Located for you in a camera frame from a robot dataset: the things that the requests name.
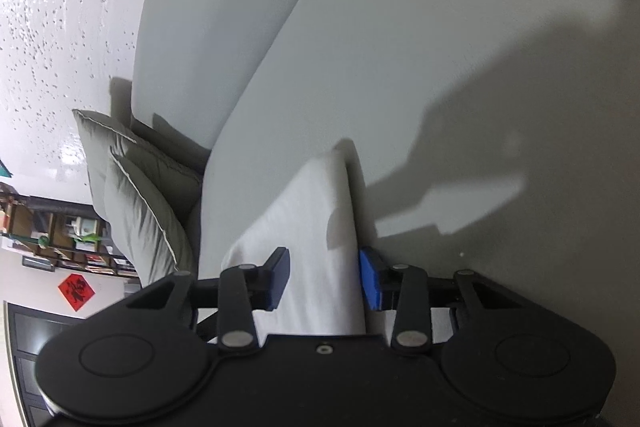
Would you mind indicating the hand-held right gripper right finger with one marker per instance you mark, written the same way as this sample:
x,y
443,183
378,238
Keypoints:
x,y
370,281

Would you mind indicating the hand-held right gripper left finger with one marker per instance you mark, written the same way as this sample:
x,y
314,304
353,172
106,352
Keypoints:
x,y
278,278

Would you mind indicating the white garment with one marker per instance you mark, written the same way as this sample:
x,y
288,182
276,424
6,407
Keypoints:
x,y
310,232

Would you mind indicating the grey pillow with white piping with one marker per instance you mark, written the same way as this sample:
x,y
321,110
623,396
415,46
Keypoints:
x,y
145,217
150,157

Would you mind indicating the cluttered storage shelf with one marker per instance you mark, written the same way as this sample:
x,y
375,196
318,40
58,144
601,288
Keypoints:
x,y
60,232

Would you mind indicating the dark door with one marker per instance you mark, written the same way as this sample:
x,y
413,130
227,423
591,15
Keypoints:
x,y
40,332

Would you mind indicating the red paper wall decoration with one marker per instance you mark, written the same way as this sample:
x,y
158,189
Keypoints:
x,y
76,292

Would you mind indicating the small grey wall box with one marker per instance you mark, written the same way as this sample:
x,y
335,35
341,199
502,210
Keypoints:
x,y
38,263

